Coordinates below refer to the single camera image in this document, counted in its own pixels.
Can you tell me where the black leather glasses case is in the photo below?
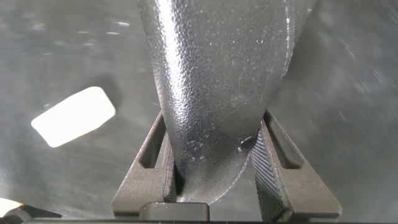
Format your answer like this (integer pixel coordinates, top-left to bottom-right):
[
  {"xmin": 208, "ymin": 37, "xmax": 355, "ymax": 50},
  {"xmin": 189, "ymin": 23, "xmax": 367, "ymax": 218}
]
[{"xmin": 136, "ymin": 0, "xmax": 315, "ymax": 205}]

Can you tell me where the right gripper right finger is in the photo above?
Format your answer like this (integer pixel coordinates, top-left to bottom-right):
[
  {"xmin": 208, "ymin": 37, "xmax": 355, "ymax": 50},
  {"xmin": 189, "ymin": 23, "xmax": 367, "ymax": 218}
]
[{"xmin": 250, "ymin": 108, "xmax": 343, "ymax": 222}]

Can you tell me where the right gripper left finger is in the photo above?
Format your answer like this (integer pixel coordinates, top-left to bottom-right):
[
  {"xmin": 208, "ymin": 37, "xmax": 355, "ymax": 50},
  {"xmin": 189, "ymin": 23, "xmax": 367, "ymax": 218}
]
[{"xmin": 111, "ymin": 110, "xmax": 178, "ymax": 217}]

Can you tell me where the white box with green label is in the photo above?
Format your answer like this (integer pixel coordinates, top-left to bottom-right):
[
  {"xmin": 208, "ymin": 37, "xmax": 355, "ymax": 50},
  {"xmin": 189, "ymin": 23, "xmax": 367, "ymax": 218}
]
[{"xmin": 30, "ymin": 86, "xmax": 116, "ymax": 148}]

